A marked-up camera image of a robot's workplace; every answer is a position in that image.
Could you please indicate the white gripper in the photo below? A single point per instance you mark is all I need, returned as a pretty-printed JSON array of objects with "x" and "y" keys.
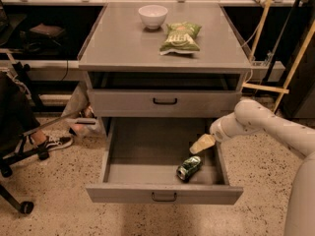
[{"x": 219, "y": 131}]

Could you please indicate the green soda can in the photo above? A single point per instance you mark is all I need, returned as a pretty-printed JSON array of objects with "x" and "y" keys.
[{"x": 189, "y": 167}]

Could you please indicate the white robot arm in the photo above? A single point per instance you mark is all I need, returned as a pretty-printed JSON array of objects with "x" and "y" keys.
[{"x": 248, "y": 117}]

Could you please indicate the grey drawer cabinet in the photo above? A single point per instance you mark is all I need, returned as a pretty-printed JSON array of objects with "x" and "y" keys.
[{"x": 123, "y": 54}]

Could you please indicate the closed grey upper drawer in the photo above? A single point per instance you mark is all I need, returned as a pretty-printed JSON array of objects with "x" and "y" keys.
[{"x": 139, "y": 103}]

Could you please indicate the green chip bag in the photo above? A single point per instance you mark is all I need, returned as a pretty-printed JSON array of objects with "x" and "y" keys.
[{"x": 181, "y": 38}]

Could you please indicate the white ceramic bowl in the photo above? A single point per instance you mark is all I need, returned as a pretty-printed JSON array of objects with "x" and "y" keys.
[{"x": 152, "y": 16}]

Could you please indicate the black and white sneaker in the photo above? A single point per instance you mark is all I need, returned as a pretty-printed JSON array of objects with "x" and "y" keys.
[{"x": 52, "y": 144}]

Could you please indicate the seated person dark trousers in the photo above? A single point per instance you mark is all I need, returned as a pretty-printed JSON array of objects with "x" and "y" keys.
[{"x": 15, "y": 113}]

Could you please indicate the dark box on shelf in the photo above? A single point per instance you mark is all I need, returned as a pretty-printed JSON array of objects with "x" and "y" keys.
[{"x": 44, "y": 31}]

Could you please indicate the black office chair base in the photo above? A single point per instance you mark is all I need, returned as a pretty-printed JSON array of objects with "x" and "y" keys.
[{"x": 11, "y": 156}]

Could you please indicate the black upper drawer handle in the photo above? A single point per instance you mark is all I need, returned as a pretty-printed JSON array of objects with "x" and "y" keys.
[{"x": 172, "y": 101}]

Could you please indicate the black drawer handle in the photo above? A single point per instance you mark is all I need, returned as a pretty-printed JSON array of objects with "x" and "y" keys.
[
  {"x": 172, "y": 101},
  {"x": 164, "y": 197}
]

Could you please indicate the black lower drawer handle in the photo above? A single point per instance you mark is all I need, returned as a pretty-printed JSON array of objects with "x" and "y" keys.
[{"x": 164, "y": 197}]

